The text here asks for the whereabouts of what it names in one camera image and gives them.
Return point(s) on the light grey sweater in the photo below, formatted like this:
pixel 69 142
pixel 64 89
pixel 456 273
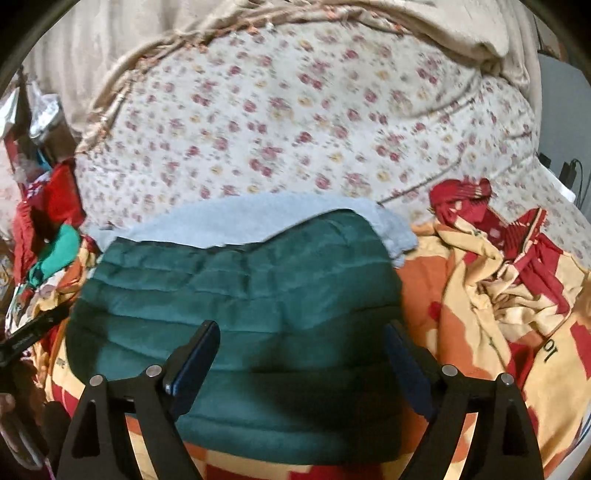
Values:
pixel 240 220

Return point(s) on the teal green garment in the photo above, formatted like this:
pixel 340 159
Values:
pixel 55 255

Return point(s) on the yellow red rose blanket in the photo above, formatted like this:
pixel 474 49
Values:
pixel 490 351

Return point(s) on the black charger with cable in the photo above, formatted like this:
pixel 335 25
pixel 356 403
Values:
pixel 563 182

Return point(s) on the beige bed cover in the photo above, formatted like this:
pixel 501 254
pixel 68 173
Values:
pixel 90 56

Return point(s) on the red garment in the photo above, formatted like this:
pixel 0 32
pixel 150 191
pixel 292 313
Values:
pixel 39 216

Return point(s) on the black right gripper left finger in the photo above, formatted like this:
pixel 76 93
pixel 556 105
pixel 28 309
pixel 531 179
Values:
pixel 97 444

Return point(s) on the floral white quilt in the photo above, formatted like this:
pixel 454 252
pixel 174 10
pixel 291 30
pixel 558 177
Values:
pixel 336 108

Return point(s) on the dark green puffer jacket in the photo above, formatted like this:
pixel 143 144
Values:
pixel 301 376

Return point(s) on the silver foil bag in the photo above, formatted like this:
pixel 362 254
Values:
pixel 38 118

